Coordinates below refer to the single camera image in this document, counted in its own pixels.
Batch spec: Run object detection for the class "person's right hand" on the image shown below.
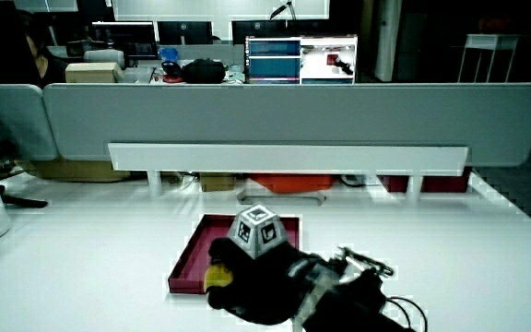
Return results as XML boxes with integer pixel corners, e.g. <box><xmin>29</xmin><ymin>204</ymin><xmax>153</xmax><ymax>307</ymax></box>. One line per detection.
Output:
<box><xmin>204</xmin><ymin>204</ymin><xmax>341</xmax><ymax>326</ymax></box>

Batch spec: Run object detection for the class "orange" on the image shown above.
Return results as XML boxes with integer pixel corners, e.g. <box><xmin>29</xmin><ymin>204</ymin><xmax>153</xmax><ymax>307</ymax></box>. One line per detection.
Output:
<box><xmin>204</xmin><ymin>262</ymin><xmax>235</xmax><ymax>293</ymax></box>

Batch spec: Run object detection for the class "dark red plate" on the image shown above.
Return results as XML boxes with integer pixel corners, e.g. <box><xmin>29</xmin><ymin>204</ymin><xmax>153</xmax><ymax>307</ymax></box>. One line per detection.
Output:
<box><xmin>168</xmin><ymin>213</ymin><xmax>301</xmax><ymax>296</ymax></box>

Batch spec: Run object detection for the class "person's right forearm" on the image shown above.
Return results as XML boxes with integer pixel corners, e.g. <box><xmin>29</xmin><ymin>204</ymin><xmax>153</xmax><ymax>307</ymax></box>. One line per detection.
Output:
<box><xmin>301</xmin><ymin>268</ymin><xmax>415</xmax><ymax>332</ymax></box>

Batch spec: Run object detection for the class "orange box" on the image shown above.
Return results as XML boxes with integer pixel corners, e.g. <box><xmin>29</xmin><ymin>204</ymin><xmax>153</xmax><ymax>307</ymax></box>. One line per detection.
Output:
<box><xmin>248</xmin><ymin>172</ymin><xmax>336</xmax><ymax>195</ymax></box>

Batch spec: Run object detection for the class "metal wrist clip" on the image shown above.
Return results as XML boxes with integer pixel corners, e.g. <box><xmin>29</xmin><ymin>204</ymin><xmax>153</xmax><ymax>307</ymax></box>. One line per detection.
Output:
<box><xmin>336</xmin><ymin>245</ymin><xmax>395</xmax><ymax>279</ymax></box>

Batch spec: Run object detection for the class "small cardboard box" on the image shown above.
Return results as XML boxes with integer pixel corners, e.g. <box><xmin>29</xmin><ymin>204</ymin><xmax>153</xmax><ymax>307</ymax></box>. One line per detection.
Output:
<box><xmin>198</xmin><ymin>172</ymin><xmax>236</xmax><ymax>193</ymax></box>

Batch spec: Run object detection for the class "white desk shelf riser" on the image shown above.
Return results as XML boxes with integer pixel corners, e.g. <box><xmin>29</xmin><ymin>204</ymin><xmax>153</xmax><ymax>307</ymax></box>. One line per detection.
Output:
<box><xmin>107</xmin><ymin>142</ymin><xmax>471</xmax><ymax>200</ymax></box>

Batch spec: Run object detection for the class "wide grey partition panel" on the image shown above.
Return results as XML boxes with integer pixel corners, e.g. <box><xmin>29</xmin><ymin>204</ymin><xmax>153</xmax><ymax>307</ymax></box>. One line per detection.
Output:
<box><xmin>42</xmin><ymin>82</ymin><xmax>531</xmax><ymax>169</ymax></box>

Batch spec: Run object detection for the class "dark red box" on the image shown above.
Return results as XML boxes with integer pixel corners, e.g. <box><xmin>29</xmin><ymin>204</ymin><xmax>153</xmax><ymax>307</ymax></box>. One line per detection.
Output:
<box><xmin>377</xmin><ymin>166</ymin><xmax>473</xmax><ymax>195</ymax></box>

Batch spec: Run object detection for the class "black bag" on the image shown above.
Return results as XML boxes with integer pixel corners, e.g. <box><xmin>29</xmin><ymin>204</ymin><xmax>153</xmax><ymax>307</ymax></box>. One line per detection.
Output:
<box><xmin>181</xmin><ymin>58</ymin><xmax>227</xmax><ymax>86</ymax></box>

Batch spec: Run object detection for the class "wooden tray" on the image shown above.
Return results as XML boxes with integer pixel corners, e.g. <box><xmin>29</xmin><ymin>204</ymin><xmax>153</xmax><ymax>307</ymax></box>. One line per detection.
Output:
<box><xmin>18</xmin><ymin>156</ymin><xmax>132</xmax><ymax>184</ymax></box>

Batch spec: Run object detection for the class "lit computer monitor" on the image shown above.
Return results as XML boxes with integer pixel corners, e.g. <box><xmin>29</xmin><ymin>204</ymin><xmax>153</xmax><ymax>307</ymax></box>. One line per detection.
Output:
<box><xmin>244</xmin><ymin>34</ymin><xmax>360</xmax><ymax>86</ymax></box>

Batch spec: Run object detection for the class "blue container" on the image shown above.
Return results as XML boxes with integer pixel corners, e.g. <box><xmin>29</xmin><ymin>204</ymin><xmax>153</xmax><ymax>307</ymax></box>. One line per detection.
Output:
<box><xmin>159</xmin><ymin>46</ymin><xmax>181</xmax><ymax>63</ymax></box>

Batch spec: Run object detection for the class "small dark monitor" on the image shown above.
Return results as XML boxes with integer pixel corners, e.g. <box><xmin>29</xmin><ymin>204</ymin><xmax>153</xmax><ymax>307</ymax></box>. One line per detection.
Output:
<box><xmin>230</xmin><ymin>19</ymin><xmax>290</xmax><ymax>46</ymax></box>
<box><xmin>157</xmin><ymin>20</ymin><xmax>215</xmax><ymax>46</ymax></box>

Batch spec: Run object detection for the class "black flat tool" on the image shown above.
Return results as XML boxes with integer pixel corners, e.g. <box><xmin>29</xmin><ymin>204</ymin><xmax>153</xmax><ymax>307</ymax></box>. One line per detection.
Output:
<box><xmin>0</xmin><ymin>184</ymin><xmax>50</xmax><ymax>209</ymax></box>

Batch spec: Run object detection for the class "white pillar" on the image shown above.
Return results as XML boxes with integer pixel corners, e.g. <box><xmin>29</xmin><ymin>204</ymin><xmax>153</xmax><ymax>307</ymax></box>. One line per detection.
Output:
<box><xmin>374</xmin><ymin>0</ymin><xmax>404</xmax><ymax>84</ymax></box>

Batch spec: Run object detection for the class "large cardboard box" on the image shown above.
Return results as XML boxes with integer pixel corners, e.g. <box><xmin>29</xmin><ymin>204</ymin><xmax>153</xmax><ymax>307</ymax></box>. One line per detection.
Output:
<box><xmin>64</xmin><ymin>61</ymin><xmax>124</xmax><ymax>85</ymax></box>

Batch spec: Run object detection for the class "large dark monitor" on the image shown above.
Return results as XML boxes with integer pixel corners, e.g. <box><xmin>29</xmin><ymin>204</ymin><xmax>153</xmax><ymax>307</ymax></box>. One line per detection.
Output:
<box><xmin>90</xmin><ymin>20</ymin><xmax>159</xmax><ymax>62</ymax></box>

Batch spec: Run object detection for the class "narrow grey partition panel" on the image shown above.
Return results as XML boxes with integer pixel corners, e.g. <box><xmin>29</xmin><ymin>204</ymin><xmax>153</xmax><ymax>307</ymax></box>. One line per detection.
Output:
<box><xmin>0</xmin><ymin>83</ymin><xmax>60</xmax><ymax>162</ymax></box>

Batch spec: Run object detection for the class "white side table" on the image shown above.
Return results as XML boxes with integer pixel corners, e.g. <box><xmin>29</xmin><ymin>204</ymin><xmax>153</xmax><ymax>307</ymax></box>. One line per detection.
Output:
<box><xmin>456</xmin><ymin>32</ymin><xmax>521</xmax><ymax>84</ymax></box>

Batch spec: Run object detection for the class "black cable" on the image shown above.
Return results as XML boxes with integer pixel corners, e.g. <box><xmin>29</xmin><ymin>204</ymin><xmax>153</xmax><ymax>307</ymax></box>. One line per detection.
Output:
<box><xmin>383</xmin><ymin>295</ymin><xmax>429</xmax><ymax>332</ymax></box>

